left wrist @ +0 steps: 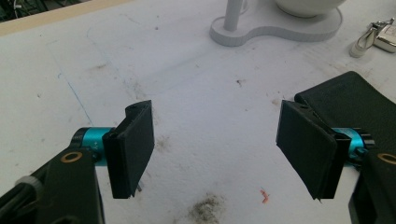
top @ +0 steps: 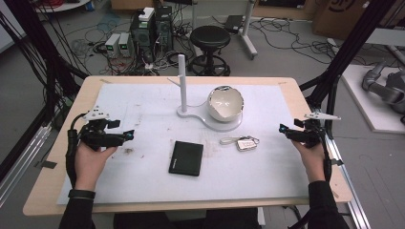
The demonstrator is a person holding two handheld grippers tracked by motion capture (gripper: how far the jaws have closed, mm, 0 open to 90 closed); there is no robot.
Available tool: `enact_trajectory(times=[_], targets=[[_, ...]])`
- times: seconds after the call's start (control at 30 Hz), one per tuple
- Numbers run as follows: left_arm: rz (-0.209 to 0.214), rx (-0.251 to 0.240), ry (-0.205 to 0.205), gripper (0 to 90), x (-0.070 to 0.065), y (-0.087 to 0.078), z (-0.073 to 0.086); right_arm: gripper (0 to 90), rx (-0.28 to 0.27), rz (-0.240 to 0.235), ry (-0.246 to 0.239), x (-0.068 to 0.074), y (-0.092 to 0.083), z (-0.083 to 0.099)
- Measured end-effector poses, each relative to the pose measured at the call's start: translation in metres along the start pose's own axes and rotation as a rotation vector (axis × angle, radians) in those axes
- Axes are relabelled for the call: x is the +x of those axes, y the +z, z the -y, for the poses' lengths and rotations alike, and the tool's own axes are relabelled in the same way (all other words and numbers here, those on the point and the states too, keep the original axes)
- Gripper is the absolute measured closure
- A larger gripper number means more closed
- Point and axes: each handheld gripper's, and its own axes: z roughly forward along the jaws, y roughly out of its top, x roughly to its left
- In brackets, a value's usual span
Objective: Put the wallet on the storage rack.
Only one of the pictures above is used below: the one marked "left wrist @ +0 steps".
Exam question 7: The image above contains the small orange scrap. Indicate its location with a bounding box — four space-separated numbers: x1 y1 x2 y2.
259 189 271 204

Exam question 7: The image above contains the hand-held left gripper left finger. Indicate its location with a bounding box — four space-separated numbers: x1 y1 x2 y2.
71 100 156 200

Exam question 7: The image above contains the silver metal clasp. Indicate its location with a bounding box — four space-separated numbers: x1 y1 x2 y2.
348 26 378 59

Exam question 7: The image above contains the white round bowl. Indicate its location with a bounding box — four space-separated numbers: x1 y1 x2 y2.
274 0 347 19

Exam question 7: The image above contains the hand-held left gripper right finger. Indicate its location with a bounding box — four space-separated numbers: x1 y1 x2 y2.
276 99 375 201

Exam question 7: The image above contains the white stand with pole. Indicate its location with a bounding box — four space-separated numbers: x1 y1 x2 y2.
208 0 344 48

